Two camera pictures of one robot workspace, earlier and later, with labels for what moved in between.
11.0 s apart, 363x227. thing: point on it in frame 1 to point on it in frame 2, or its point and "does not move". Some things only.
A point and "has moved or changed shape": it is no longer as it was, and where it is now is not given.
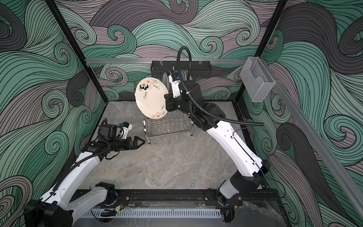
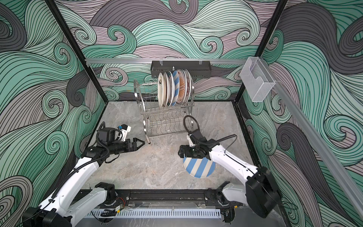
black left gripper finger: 135,145 does not move
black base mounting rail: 197,197 does not move
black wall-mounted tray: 200,69 does not move
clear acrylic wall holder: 257,79 does not move
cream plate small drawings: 150,98 has moved or changed shape
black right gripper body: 181,101 to 195,151
